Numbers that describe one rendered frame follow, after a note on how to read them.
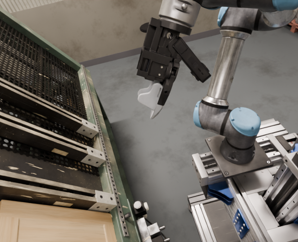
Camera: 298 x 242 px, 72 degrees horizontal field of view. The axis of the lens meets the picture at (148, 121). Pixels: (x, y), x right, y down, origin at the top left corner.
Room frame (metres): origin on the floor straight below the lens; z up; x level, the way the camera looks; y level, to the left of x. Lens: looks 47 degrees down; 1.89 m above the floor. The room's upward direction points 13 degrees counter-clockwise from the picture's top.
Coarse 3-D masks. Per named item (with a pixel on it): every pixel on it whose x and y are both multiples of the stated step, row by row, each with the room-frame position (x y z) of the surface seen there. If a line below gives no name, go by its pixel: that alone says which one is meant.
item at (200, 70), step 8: (176, 48) 0.38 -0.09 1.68; (184, 48) 0.38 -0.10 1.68; (184, 56) 0.38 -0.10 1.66; (192, 56) 0.37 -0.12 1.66; (192, 64) 0.37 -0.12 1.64; (200, 64) 0.37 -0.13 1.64; (192, 72) 0.38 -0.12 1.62; (200, 72) 0.36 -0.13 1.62; (208, 72) 0.36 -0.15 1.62; (200, 80) 0.36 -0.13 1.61
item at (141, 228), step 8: (128, 200) 0.48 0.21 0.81; (136, 208) 0.44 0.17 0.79; (144, 208) 0.44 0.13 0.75; (136, 216) 0.42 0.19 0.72; (144, 216) 0.43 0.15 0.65; (136, 224) 0.36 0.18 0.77; (144, 224) 0.36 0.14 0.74; (152, 224) 0.39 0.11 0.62; (136, 232) 0.31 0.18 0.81; (144, 232) 0.32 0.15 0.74; (152, 232) 0.31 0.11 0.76; (160, 232) 0.31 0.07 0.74; (144, 240) 0.29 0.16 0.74; (152, 240) 0.27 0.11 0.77; (160, 240) 0.27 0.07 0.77; (168, 240) 0.27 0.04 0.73
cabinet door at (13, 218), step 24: (0, 216) 0.30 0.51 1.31; (24, 216) 0.31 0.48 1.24; (48, 216) 0.33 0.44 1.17; (72, 216) 0.35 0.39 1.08; (96, 216) 0.37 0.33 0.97; (0, 240) 0.23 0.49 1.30; (24, 240) 0.24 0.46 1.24; (48, 240) 0.25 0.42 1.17; (72, 240) 0.26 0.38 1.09; (96, 240) 0.27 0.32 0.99
